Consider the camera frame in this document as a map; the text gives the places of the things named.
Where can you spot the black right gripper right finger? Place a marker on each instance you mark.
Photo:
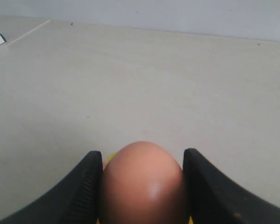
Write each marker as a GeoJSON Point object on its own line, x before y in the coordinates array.
{"type": "Point", "coordinates": [216, 199]}

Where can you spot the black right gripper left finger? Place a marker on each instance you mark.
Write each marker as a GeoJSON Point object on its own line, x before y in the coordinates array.
{"type": "Point", "coordinates": [74, 200]}

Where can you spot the brown egg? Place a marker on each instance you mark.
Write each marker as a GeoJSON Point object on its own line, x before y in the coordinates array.
{"type": "Point", "coordinates": [143, 184]}

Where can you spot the yellow plastic egg tray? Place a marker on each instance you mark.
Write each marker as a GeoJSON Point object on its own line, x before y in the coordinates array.
{"type": "Point", "coordinates": [104, 165]}

